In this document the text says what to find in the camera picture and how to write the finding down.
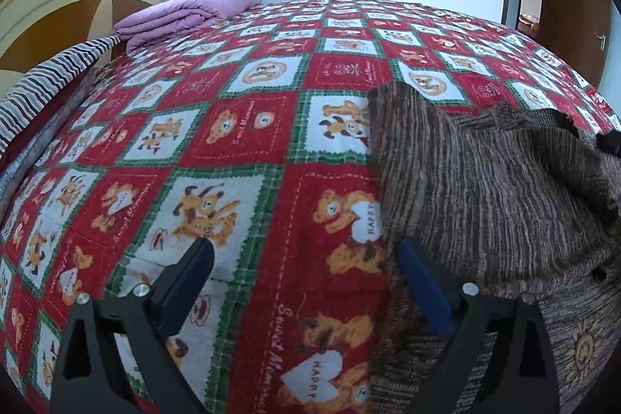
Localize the brown wooden door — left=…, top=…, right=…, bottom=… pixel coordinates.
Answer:
left=538, top=0, right=614, bottom=95

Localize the striped pillow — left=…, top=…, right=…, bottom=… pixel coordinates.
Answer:
left=0, top=35, right=122, bottom=153

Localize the brown striped knit sweater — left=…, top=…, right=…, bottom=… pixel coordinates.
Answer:
left=366, top=81, right=621, bottom=414

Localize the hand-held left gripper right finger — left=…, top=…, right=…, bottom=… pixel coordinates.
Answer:
left=395, top=237, right=564, bottom=414

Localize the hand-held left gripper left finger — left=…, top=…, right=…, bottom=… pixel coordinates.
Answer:
left=49, top=237, right=217, bottom=414

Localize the red printed bear blanket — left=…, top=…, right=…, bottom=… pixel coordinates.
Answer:
left=0, top=0, right=621, bottom=414

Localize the folded purple blanket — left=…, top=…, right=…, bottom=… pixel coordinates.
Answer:
left=114, top=0, right=263, bottom=52

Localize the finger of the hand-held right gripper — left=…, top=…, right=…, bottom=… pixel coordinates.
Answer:
left=596, top=130, right=621, bottom=155

